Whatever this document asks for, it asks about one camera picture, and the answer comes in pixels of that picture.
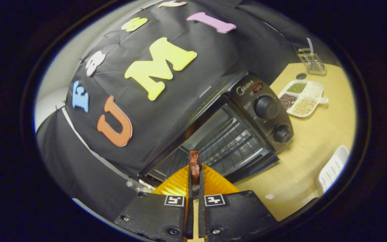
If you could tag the white rectangular plate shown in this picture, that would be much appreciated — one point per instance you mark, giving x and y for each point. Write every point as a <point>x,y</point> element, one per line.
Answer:
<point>333,168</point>

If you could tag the metal spoon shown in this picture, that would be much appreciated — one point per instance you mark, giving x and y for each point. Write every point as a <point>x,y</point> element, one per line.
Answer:
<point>310,45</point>

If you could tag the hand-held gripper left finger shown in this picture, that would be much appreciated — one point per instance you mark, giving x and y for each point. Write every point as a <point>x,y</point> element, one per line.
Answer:
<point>156,215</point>

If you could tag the black toaster oven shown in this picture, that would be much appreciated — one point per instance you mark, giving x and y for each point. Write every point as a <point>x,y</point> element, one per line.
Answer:
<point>247,101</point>

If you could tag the brown meat piece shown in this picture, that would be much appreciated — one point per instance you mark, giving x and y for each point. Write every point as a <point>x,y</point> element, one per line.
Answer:
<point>195,164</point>

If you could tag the white divided grain dish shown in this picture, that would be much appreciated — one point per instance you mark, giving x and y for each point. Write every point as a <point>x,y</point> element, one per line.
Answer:
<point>311,90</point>

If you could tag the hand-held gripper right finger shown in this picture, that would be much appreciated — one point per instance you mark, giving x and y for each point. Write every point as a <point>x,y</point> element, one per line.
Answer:
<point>237,215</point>

